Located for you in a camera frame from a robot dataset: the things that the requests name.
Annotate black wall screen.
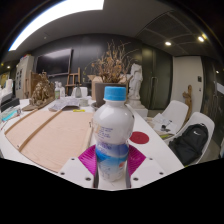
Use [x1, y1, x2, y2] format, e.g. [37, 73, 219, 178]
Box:
[35, 48, 73, 77]

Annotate crumpled printed paper sheet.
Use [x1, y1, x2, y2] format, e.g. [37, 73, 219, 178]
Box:
[47, 96, 82, 112]

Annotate white cabinet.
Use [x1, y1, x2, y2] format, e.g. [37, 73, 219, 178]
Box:
[14, 55, 35, 100]

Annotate black backpack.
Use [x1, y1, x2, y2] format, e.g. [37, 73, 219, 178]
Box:
[167, 122, 210, 167]

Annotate golden ornate sculpture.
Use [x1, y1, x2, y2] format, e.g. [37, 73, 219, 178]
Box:
[21, 71, 56, 112]

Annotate large light wooden panel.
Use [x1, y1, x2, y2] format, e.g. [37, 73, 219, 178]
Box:
[4, 109, 95, 174]

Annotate long ceiling light strip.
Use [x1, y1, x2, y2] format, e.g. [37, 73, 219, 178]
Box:
[7, 0, 106, 52]

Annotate white drink bottle blue cap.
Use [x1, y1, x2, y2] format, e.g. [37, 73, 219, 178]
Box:
[92, 85, 136, 183]

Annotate dried plant in dark pot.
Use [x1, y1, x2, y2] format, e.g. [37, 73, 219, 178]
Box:
[83, 39, 135, 108]

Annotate carved wooden figure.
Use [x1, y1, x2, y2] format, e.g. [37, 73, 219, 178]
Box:
[182, 84, 194, 125]

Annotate white plastic chair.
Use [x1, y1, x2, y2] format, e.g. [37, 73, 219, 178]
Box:
[166, 111, 216, 167]
[161, 99, 190, 129]

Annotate grey spray bottle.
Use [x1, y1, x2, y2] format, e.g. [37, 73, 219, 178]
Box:
[74, 82, 83, 99]

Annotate papers and small items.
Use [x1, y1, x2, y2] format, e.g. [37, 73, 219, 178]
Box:
[151, 113, 177, 139]

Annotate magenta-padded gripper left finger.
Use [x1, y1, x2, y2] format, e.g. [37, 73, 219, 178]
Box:
[57, 144, 100, 190]

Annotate long wooden slat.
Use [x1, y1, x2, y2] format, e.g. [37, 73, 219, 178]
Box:
[18, 109, 64, 153]

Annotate wooden easel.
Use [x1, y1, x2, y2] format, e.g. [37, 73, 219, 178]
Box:
[65, 67, 82, 97]

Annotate flat round red coaster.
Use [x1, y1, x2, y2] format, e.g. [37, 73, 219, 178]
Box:
[129, 131, 151, 145]

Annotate white figure statue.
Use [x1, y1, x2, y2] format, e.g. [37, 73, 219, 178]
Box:
[127, 62, 149, 110]

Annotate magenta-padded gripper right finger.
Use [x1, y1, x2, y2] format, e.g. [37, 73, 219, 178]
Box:
[125, 144, 168, 190]

